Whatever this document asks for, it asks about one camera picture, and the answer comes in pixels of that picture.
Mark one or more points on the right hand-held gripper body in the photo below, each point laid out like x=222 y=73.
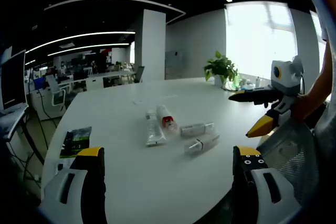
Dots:
x=284 y=77

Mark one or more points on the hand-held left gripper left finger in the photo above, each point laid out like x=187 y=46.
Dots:
x=92 y=182

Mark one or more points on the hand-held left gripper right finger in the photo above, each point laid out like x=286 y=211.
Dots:
x=246 y=182

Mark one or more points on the green printed packet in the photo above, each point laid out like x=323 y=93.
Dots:
x=76 y=142

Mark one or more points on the small clear skincare bottle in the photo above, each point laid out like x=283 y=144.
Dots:
x=199 y=145
x=194 y=129

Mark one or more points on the white skincare product tube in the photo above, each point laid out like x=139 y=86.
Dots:
x=155 y=132

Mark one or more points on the white red-band skincare bottle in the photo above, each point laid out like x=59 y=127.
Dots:
x=165 y=116

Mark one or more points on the green bottle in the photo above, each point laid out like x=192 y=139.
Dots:
x=237 y=82

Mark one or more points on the blue storage box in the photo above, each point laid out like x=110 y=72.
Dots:
x=39 y=83

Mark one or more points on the white mesh office chair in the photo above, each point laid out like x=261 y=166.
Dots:
x=288 y=155

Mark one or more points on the potted green plant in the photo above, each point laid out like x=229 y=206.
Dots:
x=220 y=68

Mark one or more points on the dark bag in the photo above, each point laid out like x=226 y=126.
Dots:
x=317 y=116

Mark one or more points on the person's white shirt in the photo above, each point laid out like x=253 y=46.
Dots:
x=325 y=134

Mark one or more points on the standing desk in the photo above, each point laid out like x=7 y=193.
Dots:
x=13 y=119

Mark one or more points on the white background office chair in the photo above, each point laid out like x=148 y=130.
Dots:
x=53 y=85

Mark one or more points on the computer monitor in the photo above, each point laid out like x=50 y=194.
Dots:
x=13 y=79

